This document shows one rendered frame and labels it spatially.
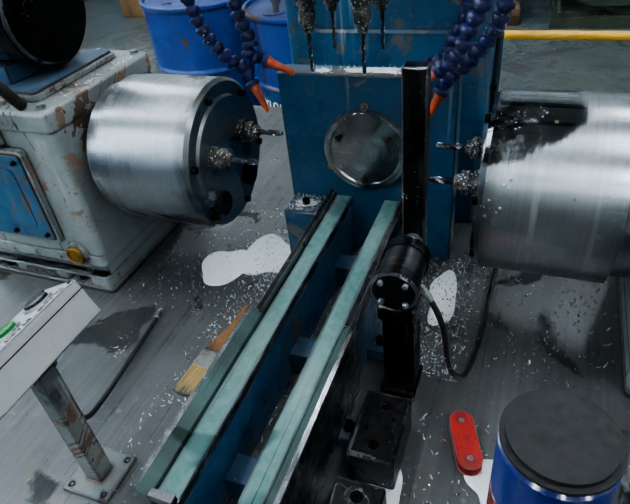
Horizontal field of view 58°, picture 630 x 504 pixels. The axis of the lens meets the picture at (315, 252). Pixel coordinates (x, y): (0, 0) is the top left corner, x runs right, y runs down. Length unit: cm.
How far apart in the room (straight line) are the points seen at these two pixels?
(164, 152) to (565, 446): 71
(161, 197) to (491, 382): 57
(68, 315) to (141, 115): 36
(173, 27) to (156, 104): 186
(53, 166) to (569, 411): 87
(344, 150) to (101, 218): 45
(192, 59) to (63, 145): 184
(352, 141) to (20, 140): 54
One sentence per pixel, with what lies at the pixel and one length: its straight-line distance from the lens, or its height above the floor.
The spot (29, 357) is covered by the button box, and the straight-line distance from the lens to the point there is 67.
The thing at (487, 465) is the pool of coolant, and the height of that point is 80.
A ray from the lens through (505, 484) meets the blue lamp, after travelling 33.
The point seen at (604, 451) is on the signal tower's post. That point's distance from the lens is 32.
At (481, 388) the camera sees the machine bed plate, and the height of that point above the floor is 80.
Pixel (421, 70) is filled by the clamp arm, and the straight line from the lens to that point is 65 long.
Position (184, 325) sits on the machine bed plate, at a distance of 101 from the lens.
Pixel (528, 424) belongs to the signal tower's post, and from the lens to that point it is 32.
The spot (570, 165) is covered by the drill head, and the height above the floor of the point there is 112.
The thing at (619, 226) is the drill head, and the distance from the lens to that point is 74.
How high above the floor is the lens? 147
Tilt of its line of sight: 37 degrees down
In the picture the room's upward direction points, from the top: 7 degrees counter-clockwise
